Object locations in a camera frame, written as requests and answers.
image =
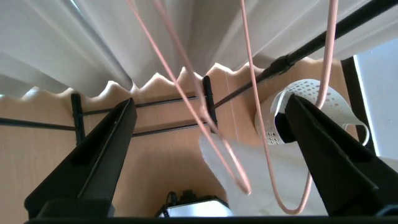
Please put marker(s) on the pink clothes hanger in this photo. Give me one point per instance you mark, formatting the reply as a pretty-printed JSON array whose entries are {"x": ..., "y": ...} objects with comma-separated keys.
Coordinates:
[
  {"x": 246, "y": 189},
  {"x": 329, "y": 37}
]

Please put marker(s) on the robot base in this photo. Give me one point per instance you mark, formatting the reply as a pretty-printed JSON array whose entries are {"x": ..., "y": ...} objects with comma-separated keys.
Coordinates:
[{"x": 199, "y": 208}]

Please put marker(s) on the white printed t-shirt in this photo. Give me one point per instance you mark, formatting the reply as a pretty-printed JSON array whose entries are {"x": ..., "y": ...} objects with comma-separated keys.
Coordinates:
[{"x": 289, "y": 174}]

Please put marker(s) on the white laundry basket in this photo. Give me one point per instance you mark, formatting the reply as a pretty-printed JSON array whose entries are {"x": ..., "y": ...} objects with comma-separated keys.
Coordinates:
[{"x": 335, "y": 105}]

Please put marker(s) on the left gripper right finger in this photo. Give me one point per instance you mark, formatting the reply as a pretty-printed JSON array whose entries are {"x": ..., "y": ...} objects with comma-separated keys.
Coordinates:
[{"x": 329, "y": 161}]

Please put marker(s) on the black clothes rack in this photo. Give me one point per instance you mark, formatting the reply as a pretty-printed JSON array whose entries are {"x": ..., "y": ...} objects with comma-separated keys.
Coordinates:
[{"x": 77, "y": 118}]

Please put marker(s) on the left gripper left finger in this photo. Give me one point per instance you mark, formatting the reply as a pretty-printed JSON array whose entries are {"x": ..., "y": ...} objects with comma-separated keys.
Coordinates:
[{"x": 102, "y": 161}]

